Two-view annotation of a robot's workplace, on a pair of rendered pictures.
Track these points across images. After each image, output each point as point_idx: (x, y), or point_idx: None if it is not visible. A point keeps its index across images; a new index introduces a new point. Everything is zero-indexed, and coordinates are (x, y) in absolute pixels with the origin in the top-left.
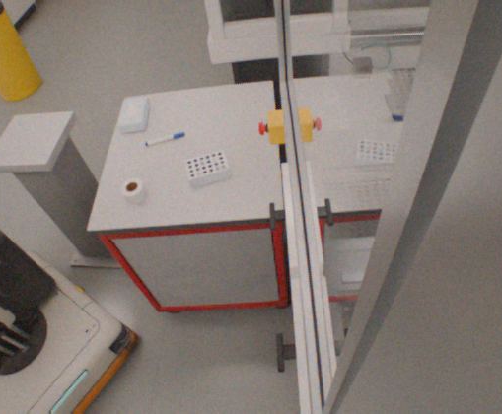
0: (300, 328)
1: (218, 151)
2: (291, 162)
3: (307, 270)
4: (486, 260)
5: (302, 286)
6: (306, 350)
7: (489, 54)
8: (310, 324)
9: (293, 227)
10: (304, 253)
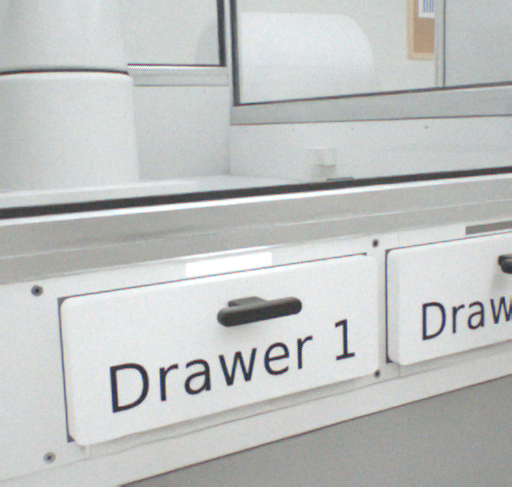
0: (473, 239)
1: None
2: (129, 208)
3: (391, 183)
4: None
5: (424, 182)
6: (510, 176)
7: None
8: (472, 176)
9: (282, 266)
10: (363, 186)
